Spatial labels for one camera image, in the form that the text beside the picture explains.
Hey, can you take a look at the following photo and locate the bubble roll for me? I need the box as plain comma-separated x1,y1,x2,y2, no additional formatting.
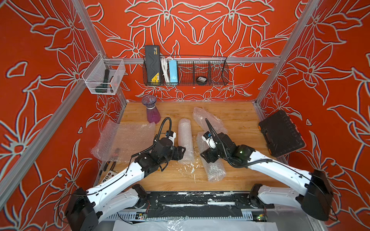
178,118,195,165
197,131,226,182

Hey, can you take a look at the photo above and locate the purple glass vase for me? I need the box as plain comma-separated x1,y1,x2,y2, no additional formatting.
142,95,161,124

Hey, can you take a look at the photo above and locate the bubble wrap sheet of vase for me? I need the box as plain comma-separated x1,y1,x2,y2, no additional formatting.
91,121,156,163

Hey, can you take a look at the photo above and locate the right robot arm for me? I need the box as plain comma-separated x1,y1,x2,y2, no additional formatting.
200,119,333,221

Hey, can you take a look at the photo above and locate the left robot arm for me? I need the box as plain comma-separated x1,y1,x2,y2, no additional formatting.
61,117,186,231

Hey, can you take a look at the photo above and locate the back bubble wrapped bundle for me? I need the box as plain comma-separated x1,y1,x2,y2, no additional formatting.
192,107,228,134

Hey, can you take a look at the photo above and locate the black plastic tool case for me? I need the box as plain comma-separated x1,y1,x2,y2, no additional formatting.
258,110,306,157

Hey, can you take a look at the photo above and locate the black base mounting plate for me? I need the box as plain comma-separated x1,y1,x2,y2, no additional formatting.
115,192,274,223

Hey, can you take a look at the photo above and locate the black box with yellow label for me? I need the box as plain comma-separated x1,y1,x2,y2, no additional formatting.
145,45,161,85

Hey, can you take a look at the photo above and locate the light blue box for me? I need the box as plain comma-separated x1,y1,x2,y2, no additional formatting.
169,60,178,85

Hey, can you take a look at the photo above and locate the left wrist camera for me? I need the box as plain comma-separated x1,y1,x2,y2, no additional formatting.
165,131,176,144

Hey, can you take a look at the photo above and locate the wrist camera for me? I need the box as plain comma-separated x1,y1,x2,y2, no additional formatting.
202,131,216,149
165,131,176,144

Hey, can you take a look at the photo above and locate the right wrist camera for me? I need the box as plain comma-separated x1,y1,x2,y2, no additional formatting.
202,131,216,149

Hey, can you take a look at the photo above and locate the black wire wall basket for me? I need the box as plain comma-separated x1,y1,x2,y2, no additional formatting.
143,55,230,87

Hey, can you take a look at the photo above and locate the white coiled cable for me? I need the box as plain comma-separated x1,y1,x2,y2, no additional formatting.
160,57,171,84

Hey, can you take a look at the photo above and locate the clear plastic wall bin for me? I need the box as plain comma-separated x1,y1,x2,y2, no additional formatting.
82,54,126,95

